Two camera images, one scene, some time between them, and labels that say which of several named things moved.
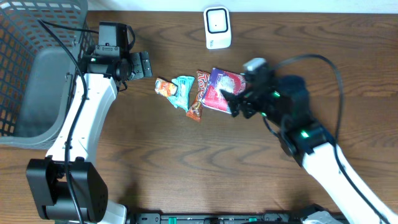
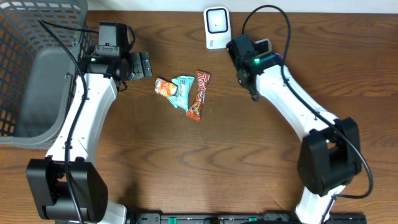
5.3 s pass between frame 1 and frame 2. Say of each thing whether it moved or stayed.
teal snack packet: stayed
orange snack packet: stayed
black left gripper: stayed
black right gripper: moved
